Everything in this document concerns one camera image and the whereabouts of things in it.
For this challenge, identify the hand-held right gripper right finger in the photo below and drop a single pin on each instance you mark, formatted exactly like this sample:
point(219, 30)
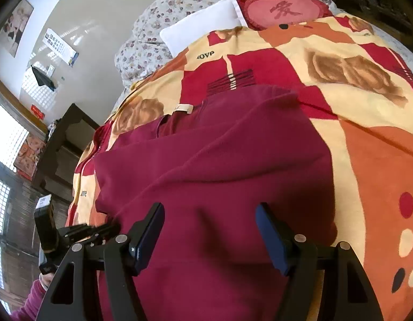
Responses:
point(270, 237)

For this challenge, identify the small red wall sign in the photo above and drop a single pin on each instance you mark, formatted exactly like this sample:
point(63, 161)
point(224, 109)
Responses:
point(37, 112)

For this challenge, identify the glass block window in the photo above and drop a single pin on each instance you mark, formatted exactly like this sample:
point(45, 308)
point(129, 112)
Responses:
point(9, 137)

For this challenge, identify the floral duvet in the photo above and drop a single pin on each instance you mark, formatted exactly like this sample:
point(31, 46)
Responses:
point(166, 3)

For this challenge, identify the printed orange red blanket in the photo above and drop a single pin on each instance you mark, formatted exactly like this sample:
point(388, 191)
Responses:
point(377, 147)

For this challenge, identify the dark hanging cloth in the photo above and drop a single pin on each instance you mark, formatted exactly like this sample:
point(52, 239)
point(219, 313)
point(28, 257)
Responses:
point(42, 78)

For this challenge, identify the person's left hand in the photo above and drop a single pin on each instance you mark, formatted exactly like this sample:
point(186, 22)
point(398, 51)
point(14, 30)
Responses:
point(45, 281)

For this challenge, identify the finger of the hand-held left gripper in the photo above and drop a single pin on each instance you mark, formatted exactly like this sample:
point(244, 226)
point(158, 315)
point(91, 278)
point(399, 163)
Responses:
point(89, 232)

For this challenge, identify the maroon garment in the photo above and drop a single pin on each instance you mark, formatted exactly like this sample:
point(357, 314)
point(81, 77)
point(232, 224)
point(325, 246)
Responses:
point(219, 160)

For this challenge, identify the white pillow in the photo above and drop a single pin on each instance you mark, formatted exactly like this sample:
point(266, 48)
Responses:
point(206, 20)

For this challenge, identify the orange wall picture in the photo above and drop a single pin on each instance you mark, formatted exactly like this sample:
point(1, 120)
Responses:
point(29, 153)

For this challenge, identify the eye chart poster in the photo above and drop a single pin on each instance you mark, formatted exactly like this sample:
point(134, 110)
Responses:
point(59, 45)

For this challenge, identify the red heart-shaped cushion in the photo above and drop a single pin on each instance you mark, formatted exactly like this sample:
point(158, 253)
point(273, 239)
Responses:
point(283, 10)

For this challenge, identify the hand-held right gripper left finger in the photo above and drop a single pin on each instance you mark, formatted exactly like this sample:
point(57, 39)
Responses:
point(149, 237)

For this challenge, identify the dark wooden cabinet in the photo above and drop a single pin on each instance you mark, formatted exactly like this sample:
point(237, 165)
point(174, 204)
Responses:
point(62, 153)

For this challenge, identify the wall poster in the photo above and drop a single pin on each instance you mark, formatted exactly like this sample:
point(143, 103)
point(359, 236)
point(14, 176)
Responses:
point(17, 26)

